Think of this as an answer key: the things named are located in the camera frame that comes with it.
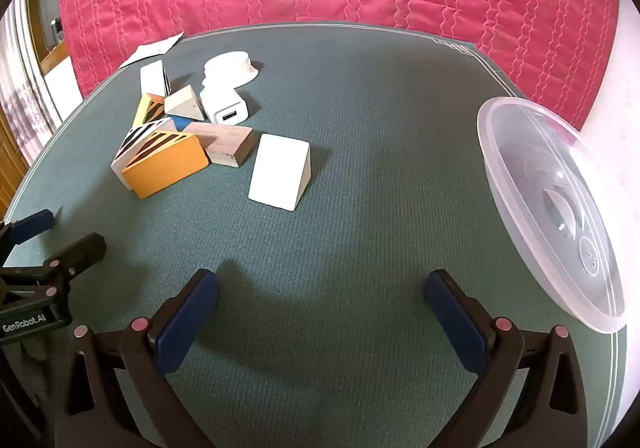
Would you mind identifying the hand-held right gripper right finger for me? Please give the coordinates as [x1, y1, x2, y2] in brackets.
[425, 269, 588, 448]

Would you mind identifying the wooden door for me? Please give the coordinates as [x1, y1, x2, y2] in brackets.
[0, 113, 32, 216]

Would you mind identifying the brown wooden block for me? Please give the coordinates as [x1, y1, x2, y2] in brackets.
[182, 122, 254, 168]

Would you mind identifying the white wedge block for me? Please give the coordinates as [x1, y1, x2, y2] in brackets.
[248, 133, 312, 214]

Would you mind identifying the white block with striped end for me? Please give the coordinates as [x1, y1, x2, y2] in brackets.
[140, 60, 173, 99]

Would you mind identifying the large orange striped block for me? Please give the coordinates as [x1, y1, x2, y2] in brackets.
[121, 130, 209, 200]

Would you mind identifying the plain wooden triangular block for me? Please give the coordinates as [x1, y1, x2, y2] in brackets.
[164, 84, 207, 121]

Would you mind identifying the green table mat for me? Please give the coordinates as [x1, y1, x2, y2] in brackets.
[0, 22, 628, 448]

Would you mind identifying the clear plastic bowl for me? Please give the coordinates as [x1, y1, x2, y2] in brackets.
[476, 97, 628, 334]

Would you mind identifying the white triangular striped block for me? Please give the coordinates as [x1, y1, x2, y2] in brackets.
[111, 118, 176, 191]

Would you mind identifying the small orange striped block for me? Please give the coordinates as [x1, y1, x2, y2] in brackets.
[132, 93, 166, 128]

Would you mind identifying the white bedside cabinet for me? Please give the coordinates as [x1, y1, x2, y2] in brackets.
[41, 43, 83, 125]

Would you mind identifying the white paper sheet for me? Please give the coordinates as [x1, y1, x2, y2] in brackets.
[119, 33, 185, 70]

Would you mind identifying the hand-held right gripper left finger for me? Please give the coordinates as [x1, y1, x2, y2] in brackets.
[54, 269, 221, 448]

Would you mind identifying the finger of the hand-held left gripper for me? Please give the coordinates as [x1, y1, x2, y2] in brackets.
[0, 234, 107, 300]
[0, 209, 55, 261]

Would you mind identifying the white plastic screw cap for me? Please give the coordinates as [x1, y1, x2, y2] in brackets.
[203, 51, 261, 88]

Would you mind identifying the white usb charger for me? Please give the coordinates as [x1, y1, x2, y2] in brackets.
[200, 78, 249, 125]

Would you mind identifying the white patterned curtain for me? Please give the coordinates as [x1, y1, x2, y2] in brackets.
[0, 0, 56, 139]

